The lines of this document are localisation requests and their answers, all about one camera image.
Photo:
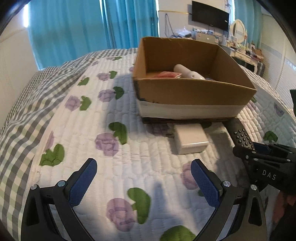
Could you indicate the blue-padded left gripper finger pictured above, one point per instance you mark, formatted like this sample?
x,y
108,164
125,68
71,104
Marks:
x,y
249,222
38,222

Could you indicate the white plastic bottle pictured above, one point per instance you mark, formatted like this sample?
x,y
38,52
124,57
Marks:
x,y
187,73

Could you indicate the black wall television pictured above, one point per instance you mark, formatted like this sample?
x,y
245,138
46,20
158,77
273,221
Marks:
x,y
209,15

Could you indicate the white dressing table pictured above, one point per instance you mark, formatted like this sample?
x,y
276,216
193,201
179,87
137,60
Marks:
x,y
252,64

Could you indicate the red patterned card case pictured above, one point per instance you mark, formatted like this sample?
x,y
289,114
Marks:
x,y
167,74

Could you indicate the white louvered wardrobe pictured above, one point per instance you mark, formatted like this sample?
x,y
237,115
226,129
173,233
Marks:
x,y
279,59

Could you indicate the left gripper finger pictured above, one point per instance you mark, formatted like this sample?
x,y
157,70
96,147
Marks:
x,y
256,155
272,148

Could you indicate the white oval vanity mirror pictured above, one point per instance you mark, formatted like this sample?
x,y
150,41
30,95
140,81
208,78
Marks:
x,y
238,32

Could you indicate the right teal curtain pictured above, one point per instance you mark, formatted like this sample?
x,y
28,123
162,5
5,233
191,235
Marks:
x,y
249,12

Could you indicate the white square charger block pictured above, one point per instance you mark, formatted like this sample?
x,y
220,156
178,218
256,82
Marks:
x,y
190,138

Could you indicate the brown cardboard box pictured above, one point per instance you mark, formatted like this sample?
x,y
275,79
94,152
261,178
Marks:
x,y
225,91

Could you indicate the left blue curtain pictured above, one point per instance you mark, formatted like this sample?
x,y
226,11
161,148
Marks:
x,y
61,31

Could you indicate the blue curtain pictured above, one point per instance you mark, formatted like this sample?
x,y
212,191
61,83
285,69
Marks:
x,y
61,31
127,21

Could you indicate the person's hand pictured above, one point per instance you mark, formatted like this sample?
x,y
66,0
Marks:
x,y
283,214

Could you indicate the small silver fridge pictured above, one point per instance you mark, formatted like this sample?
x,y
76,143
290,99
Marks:
x,y
208,38

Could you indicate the middle blue curtain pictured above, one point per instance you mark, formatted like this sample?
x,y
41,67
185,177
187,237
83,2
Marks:
x,y
127,21

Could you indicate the white floral quilt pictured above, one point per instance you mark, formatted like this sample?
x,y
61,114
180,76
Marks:
x,y
143,189

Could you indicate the grey checked bed sheet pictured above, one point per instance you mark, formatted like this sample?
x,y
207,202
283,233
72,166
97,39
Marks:
x,y
25,127

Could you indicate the black remote control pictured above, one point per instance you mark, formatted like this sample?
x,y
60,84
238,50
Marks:
x,y
238,133

